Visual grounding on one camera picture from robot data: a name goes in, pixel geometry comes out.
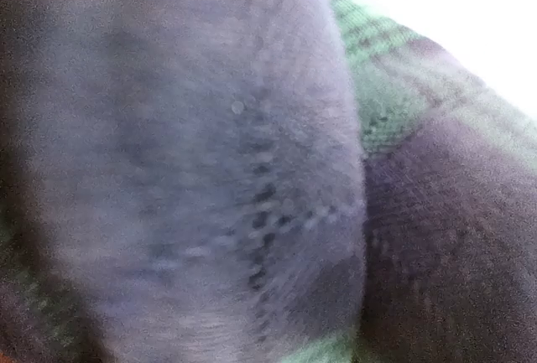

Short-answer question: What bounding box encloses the dark green plaid shirt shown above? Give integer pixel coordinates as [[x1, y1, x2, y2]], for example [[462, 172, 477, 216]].
[[1, 0, 536, 362]]

